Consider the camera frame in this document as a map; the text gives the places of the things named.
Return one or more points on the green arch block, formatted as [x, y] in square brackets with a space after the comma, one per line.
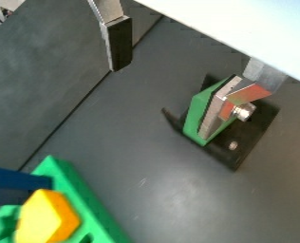
[197, 110]

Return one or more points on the black curved fixture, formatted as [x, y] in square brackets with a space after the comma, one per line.
[233, 144]

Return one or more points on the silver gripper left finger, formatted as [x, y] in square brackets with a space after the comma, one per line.
[115, 26]

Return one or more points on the green shape sorter base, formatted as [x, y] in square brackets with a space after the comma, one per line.
[98, 227]

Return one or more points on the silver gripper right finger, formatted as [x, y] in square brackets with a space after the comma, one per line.
[233, 98]

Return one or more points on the blue hexagonal prism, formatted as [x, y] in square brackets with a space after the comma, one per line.
[18, 185]

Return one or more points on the yellow block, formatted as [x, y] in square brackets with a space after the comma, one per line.
[47, 218]

